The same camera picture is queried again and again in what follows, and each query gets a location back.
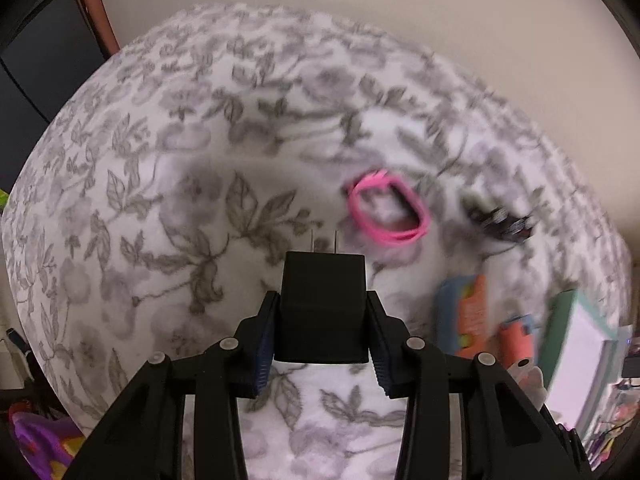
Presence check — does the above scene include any black toy car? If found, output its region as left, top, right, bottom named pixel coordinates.
left=462, top=197, right=533, bottom=243

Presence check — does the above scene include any blue-bordered orange case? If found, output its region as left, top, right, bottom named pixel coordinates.
left=435, top=274, right=493, bottom=358

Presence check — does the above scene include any orange case with blue end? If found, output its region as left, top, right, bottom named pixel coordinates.
left=495, top=314, right=543, bottom=371

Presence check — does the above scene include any colourful floral cloth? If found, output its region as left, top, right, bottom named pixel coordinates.
left=7, top=400, right=86, bottom=480

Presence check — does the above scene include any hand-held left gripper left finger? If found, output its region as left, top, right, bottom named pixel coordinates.
left=62, top=290, right=281, bottom=480

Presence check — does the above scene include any black charger adapter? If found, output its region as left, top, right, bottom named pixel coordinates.
left=272, top=229, right=371, bottom=365

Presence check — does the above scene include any orange board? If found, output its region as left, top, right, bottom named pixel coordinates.
left=75, top=0, right=121, bottom=61

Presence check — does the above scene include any white ring band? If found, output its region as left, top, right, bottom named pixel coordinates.
left=507, top=360, right=548, bottom=411

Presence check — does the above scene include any teal and white tray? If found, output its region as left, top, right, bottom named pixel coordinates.
left=540, top=287, right=633, bottom=431

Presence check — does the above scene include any dark blue cabinet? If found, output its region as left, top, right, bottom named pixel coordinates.
left=0, top=0, right=106, bottom=191

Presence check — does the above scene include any pink wristband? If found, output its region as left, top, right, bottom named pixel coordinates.
left=347, top=170, right=432, bottom=246

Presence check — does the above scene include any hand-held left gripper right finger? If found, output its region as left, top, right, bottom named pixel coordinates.
left=366, top=290, right=593, bottom=480

